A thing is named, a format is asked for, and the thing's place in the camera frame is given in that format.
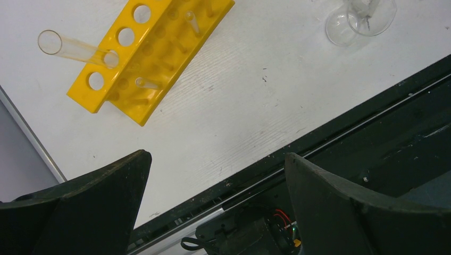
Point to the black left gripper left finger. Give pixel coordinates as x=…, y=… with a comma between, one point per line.
x=91, y=214

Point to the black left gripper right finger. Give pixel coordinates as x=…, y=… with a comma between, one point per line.
x=337, y=216

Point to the clear glass test tube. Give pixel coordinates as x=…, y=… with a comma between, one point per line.
x=52, y=43

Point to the yellow test tube rack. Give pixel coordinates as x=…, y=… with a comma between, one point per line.
x=152, y=40

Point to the small glass beaker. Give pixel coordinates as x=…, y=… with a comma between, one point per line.
x=359, y=18

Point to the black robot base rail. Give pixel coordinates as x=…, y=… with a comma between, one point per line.
x=375, y=180

